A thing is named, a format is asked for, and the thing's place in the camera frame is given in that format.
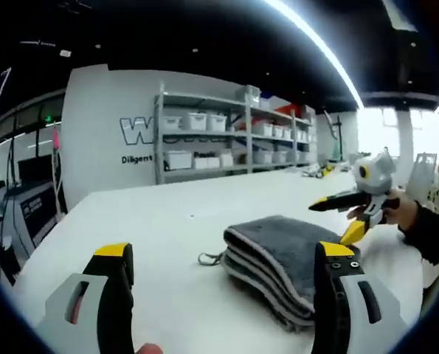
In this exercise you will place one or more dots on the grey towel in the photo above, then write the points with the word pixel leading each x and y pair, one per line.
pixel 278 239

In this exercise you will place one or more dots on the person's right hand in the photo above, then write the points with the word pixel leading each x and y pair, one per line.
pixel 405 215

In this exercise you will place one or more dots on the person's left hand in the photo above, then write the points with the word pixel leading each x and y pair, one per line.
pixel 149 349

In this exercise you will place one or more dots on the pile of yellow black tools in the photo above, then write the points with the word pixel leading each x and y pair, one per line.
pixel 326 171

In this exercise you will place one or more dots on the black floor stand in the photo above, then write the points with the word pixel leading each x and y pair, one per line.
pixel 339 144

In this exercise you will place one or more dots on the dark cabinet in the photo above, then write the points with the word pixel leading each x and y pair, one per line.
pixel 38 210

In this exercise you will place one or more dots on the grey metal shelf unit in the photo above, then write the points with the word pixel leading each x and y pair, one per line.
pixel 248 147

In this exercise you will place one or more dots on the long ceiling light strip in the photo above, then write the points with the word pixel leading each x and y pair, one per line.
pixel 322 37

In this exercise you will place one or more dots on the small pink object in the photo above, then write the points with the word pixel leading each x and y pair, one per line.
pixel 57 138

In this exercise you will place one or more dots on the row of white storage bins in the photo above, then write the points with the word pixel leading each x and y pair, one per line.
pixel 198 121

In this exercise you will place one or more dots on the ceiling air vent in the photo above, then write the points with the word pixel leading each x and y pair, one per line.
pixel 398 13

